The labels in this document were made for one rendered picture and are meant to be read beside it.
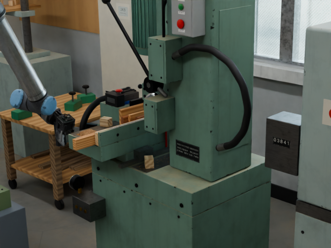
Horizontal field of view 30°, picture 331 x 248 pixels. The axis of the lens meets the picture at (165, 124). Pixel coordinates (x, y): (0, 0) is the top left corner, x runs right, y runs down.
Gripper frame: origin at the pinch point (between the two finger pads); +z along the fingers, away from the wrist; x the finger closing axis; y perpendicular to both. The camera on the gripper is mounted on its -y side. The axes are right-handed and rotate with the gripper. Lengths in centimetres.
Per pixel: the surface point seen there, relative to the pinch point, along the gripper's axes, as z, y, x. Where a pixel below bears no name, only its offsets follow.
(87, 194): 34.5, 3.9, -19.8
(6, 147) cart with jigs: -99, -79, 26
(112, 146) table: 45, 36, -22
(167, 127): 58, 50, -10
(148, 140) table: 45, 34, -4
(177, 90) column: 54, 63, -6
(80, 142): 40, 38, -33
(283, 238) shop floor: 69, -50, 99
